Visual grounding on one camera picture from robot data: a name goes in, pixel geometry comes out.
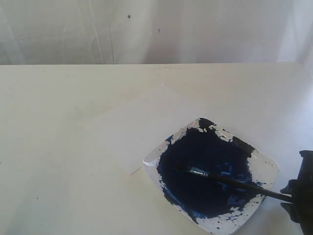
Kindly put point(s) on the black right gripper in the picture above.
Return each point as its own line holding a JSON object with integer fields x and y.
{"x": 301, "y": 191}

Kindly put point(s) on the black paintbrush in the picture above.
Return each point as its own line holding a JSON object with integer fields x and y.
{"x": 232, "y": 182}

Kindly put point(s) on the white paper sheet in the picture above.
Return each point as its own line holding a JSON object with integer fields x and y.
{"x": 121, "y": 133}

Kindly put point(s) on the white plate with blue paint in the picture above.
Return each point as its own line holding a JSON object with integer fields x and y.
{"x": 218, "y": 208}

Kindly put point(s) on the white backdrop curtain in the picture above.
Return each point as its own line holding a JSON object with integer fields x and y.
{"x": 155, "y": 31}

